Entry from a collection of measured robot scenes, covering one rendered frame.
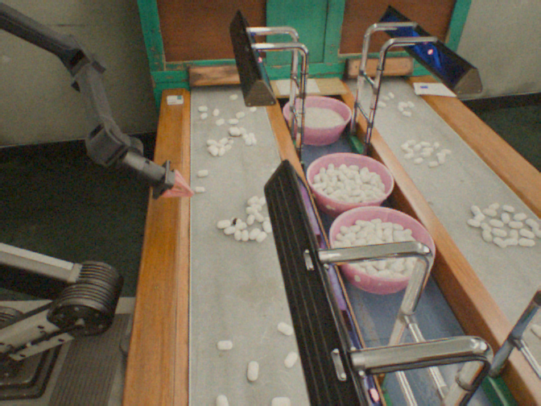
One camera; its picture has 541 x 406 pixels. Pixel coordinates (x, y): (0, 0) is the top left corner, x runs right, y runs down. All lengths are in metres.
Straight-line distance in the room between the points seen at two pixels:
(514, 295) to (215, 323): 0.70
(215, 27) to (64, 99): 1.35
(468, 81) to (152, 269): 0.94
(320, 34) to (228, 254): 1.13
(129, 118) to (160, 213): 1.77
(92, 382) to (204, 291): 0.41
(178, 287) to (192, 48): 1.13
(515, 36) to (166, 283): 3.15
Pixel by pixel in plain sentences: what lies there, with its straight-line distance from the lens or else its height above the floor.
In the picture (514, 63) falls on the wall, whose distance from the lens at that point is 3.75.
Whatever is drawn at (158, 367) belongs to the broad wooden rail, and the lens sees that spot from 0.89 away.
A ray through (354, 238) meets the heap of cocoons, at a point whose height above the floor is 0.73.
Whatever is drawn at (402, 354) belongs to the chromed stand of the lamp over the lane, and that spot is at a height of 1.12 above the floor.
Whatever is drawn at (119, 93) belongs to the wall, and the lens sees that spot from 2.83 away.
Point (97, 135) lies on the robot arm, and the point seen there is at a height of 1.02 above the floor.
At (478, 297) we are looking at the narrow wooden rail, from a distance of 1.07.
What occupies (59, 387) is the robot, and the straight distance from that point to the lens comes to 1.28.
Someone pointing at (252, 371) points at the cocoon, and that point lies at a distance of 0.86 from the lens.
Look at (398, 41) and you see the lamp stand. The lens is 1.36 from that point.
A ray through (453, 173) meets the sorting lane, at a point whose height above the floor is 0.74.
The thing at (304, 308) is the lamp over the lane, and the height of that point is 1.08.
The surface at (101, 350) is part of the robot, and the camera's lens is 1.30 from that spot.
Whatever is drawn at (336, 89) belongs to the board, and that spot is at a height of 0.78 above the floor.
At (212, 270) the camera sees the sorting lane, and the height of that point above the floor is 0.74.
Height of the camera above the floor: 1.52
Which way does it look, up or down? 39 degrees down
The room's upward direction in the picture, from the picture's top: 1 degrees clockwise
